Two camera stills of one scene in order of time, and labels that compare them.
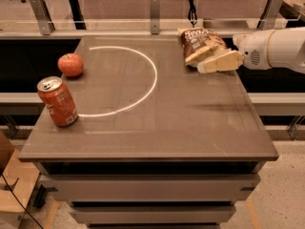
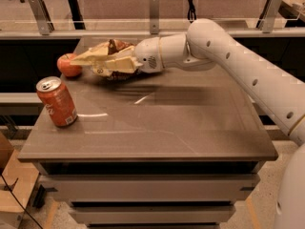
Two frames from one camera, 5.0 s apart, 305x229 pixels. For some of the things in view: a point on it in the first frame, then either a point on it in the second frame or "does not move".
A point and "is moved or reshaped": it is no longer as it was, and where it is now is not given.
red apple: [71, 64] does not move
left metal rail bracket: [42, 13] does not move
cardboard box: [21, 177] does not move
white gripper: [253, 52] to [147, 55]
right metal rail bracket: [268, 21] does not move
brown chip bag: [195, 39] is moved or reshaped
